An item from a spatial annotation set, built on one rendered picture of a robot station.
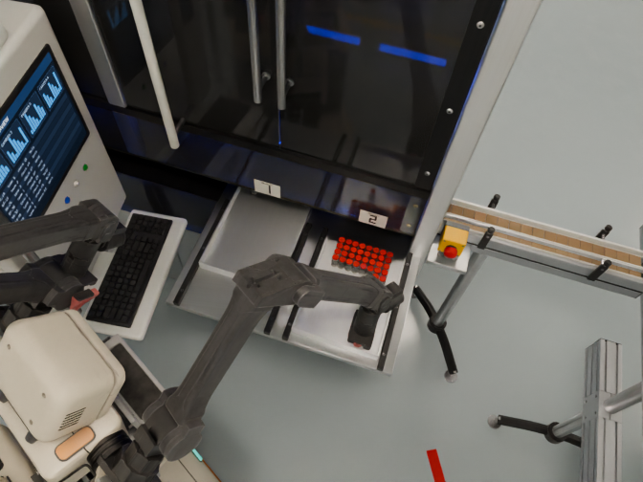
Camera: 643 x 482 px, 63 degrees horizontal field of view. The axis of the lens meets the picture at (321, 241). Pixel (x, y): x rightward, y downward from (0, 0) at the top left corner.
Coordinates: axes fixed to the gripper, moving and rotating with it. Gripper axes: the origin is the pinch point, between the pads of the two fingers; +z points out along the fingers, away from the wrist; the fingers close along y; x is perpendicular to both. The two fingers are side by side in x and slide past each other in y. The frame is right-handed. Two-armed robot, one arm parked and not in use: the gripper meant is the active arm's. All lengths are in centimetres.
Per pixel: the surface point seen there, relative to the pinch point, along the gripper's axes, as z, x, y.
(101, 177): -9, 91, 23
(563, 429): 62, -90, 32
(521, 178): 57, -68, 178
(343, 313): 2.7, 6.1, 10.7
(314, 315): 3.6, 14.3, 7.3
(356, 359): 4.9, -1.2, -1.5
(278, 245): 0.7, 32.5, 26.5
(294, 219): -1.5, 31.2, 37.3
